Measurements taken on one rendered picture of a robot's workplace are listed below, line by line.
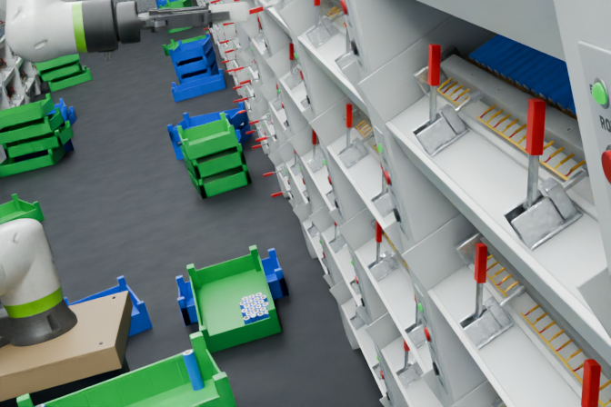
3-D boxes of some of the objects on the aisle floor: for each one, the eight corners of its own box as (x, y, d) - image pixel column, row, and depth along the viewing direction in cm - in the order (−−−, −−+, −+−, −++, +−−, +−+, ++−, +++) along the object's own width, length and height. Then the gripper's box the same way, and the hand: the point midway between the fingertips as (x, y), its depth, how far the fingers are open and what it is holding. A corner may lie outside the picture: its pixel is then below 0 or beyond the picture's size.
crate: (67, 322, 344) (59, 299, 342) (130, 298, 349) (123, 274, 347) (85, 353, 316) (75, 328, 314) (153, 327, 322) (145, 302, 320)
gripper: (120, 38, 214) (246, 26, 216) (118, 50, 199) (254, 37, 201) (115, -2, 212) (243, -14, 215) (114, 7, 197) (250, -5, 199)
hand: (229, 13), depth 207 cm, fingers open, 3 cm apart
